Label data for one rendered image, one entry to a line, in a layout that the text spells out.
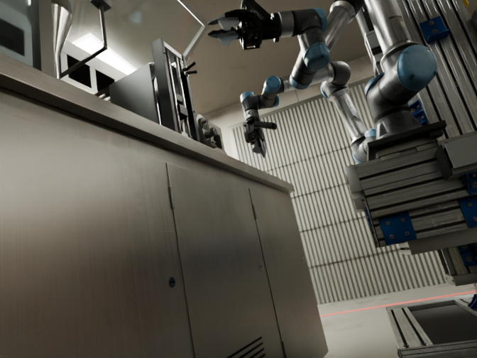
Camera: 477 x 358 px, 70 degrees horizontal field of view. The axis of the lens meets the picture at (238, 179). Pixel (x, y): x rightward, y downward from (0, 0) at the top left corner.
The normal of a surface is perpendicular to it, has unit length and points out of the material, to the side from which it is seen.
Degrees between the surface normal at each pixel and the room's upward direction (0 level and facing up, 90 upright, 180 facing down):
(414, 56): 97
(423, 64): 97
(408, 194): 90
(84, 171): 90
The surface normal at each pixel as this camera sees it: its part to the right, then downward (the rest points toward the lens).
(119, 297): 0.87, -0.29
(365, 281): -0.35, -0.19
